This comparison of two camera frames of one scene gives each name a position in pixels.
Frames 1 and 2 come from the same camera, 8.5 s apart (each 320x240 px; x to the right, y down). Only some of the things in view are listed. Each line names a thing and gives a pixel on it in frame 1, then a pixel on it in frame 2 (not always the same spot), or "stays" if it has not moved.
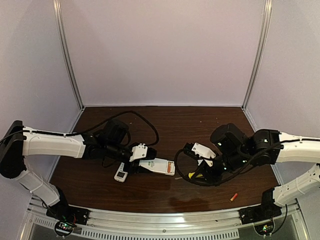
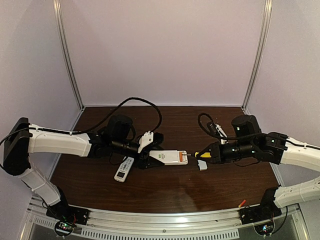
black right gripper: [208, 169] → [216, 152]
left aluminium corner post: [62, 37] stays
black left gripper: [136, 166] → [144, 157]
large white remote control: [160, 166] → [170, 157]
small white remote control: [121, 175] stays
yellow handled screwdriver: [190, 175] → [202, 154]
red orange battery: [235, 195] → [242, 203]
